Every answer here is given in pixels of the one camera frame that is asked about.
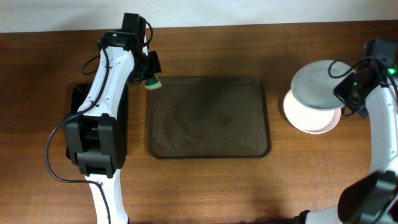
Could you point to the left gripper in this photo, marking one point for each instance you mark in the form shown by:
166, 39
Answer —
156, 66

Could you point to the black rectangular tray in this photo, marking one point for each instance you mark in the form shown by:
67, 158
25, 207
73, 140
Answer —
79, 93

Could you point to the white plate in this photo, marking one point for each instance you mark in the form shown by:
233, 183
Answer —
313, 121
291, 103

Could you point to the pale blue plate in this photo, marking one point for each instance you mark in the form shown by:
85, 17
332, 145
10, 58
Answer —
313, 87

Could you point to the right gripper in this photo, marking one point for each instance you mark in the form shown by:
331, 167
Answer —
337, 91

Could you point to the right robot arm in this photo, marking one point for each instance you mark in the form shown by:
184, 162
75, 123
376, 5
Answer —
372, 199

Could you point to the brown plastic serving tray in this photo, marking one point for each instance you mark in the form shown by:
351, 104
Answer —
209, 118

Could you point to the green and yellow sponge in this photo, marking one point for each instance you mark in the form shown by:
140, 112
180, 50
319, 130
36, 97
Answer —
152, 83

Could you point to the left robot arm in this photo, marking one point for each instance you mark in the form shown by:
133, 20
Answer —
96, 131

